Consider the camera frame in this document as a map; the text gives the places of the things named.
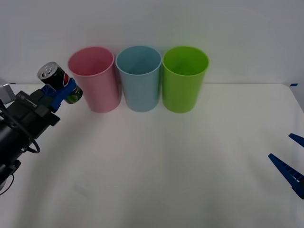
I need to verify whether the green plastic waste bin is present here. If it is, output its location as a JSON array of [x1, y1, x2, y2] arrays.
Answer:
[[162, 46, 210, 114]]

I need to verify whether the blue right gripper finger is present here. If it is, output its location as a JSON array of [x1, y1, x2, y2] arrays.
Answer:
[[288, 133, 304, 146], [268, 153, 304, 200]]

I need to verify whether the small drink can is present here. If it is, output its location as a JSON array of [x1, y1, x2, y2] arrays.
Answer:
[[37, 62, 83, 105]]

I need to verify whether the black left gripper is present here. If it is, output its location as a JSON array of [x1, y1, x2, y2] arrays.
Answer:
[[5, 79, 77, 140]]

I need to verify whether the pale blue plastic waste bin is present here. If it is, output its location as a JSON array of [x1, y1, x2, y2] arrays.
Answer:
[[115, 46, 163, 113]]

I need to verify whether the pink plastic waste bin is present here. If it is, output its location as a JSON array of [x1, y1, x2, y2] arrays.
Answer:
[[67, 46, 123, 114]]

